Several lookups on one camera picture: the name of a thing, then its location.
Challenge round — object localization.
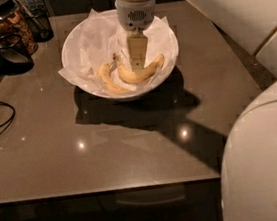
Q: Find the black mesh pen holder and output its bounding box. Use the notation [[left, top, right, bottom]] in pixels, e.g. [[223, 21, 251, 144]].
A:
[[25, 9, 54, 43]]

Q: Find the white bowl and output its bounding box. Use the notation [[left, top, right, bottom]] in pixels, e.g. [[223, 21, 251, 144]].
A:
[[55, 2, 185, 109]]

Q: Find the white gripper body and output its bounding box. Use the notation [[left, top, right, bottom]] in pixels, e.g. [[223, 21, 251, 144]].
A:
[[115, 0, 155, 32]]

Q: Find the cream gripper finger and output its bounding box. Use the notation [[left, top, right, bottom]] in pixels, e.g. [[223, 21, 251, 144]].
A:
[[127, 33, 148, 70]]

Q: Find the yellow banana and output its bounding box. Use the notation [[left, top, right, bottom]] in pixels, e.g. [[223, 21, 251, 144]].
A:
[[96, 60, 130, 95], [114, 54, 165, 85]]

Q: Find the white paper liner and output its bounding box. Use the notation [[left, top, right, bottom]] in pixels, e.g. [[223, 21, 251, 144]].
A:
[[50, 0, 178, 104]]

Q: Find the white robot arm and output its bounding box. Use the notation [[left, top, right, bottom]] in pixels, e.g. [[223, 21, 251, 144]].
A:
[[187, 0, 277, 221]]

